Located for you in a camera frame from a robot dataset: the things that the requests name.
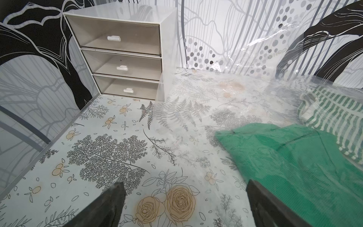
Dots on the white three-drawer organizer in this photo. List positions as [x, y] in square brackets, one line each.
[130, 49]

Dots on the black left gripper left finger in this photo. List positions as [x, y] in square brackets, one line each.
[104, 211]

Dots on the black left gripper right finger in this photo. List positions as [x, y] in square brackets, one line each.
[268, 210]

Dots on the green tank top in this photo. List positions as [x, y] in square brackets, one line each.
[303, 168]

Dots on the green white striped top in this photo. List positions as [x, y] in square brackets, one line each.
[337, 114]

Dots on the clear plastic vacuum bag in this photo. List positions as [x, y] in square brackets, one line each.
[267, 91]

